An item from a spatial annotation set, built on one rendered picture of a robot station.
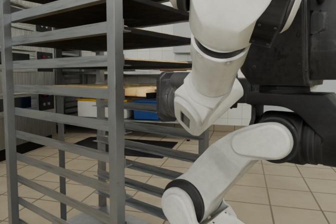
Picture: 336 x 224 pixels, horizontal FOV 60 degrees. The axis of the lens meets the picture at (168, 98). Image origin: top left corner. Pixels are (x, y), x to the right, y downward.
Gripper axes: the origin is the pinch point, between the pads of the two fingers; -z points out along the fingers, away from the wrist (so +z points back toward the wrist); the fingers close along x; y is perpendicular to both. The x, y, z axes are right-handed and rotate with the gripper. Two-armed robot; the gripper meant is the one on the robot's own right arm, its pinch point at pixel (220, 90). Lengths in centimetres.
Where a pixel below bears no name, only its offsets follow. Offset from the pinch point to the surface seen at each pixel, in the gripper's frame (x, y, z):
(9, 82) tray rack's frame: 3, -1, -80
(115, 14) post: 20.3, 30.0, -27.4
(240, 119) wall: -59, -327, 44
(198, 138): -19.1, -9.5, -7.8
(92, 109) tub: -43, -288, -163
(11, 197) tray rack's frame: -43, 0, -80
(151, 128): -17.9, -21.5, -28.3
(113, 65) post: 7.8, 30.3, -28.1
